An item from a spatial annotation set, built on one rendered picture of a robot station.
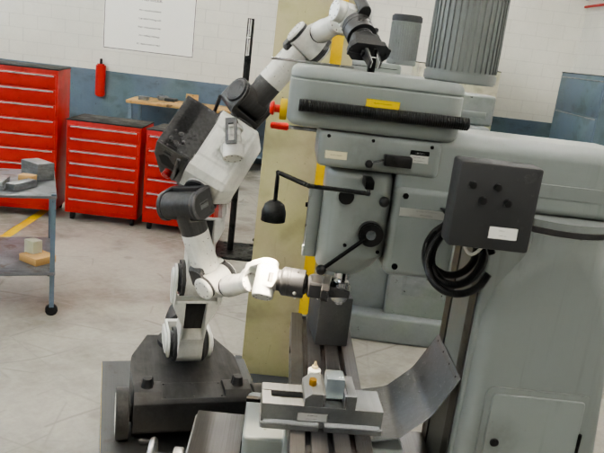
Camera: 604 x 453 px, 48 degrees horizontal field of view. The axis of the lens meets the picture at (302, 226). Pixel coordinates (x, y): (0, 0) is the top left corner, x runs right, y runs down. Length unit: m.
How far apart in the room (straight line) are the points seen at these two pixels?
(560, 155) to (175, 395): 1.64
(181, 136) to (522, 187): 1.09
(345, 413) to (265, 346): 2.10
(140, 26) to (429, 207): 9.56
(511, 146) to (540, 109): 9.72
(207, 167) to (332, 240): 0.52
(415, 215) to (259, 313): 2.19
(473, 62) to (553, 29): 9.76
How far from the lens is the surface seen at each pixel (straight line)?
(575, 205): 2.03
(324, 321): 2.45
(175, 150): 2.21
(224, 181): 2.19
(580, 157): 2.01
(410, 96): 1.83
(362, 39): 1.96
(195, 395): 2.73
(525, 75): 11.53
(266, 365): 4.09
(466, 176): 1.64
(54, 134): 6.98
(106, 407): 3.02
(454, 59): 1.90
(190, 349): 2.85
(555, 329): 2.04
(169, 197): 2.18
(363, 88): 1.81
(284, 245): 3.81
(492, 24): 1.92
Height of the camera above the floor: 1.94
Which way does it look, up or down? 15 degrees down
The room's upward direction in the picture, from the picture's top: 7 degrees clockwise
